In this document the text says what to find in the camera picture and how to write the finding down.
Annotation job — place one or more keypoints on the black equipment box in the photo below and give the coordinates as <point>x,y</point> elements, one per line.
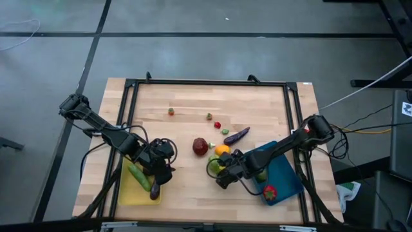
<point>400,145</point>

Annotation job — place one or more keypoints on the white green paper bag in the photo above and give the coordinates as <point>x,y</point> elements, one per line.
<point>349,193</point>

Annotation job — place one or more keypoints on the blue plastic basket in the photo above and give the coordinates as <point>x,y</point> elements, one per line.
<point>284,182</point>

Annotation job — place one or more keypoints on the short dark purple eggplant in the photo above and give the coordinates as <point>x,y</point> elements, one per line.
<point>155,193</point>

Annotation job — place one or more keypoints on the yellow plastic basket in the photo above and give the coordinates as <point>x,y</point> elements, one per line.
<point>132,195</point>

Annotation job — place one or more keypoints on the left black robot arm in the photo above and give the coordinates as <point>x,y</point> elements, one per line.
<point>96,122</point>

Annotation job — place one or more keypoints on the green cucumber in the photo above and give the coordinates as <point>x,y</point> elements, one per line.
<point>140,178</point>

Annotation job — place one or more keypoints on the black metal stand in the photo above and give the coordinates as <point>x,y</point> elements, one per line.
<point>399,22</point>

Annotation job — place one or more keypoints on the grey metal foot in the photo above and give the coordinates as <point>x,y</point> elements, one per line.
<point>11,144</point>

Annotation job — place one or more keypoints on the dark green avocado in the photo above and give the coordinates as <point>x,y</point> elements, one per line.
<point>262,176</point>

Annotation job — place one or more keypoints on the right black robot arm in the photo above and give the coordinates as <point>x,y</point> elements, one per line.
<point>283,143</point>

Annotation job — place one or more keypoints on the silver frame bracket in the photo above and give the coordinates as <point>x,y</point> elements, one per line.
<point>117,224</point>

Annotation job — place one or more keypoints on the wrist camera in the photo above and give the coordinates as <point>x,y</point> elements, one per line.
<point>228,158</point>
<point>164,148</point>

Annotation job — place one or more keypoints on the small green pepper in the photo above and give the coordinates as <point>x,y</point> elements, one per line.
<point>225,131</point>

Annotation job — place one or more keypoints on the small red green vegetable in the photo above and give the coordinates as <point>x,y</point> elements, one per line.
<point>209,116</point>

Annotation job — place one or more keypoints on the long purple eggplant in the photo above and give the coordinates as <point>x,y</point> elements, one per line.
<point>236,136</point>

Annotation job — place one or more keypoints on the large green bell pepper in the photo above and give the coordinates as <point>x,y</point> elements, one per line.
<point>213,164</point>

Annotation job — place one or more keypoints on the small strawberry left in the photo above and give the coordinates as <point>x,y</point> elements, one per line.
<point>171,111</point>

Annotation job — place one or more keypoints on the orange citrus fruit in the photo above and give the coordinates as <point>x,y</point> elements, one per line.
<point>222,149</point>

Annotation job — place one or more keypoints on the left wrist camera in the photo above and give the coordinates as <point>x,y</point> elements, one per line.
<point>164,148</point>

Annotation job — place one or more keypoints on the dark red apple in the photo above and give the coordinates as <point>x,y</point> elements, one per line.
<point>200,146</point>

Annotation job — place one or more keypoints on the red bell pepper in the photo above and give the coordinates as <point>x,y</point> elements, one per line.
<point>269,192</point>

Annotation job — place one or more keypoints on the small pale green vegetable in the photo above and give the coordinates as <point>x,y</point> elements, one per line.
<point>211,145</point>

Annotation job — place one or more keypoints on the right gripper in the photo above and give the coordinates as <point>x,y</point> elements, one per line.
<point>238,170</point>

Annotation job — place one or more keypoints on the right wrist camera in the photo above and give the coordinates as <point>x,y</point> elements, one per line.
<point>228,158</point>

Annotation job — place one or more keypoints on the dark storage box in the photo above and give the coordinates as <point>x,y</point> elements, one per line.
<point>392,199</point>

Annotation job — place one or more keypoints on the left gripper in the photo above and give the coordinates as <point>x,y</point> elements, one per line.
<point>162,172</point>

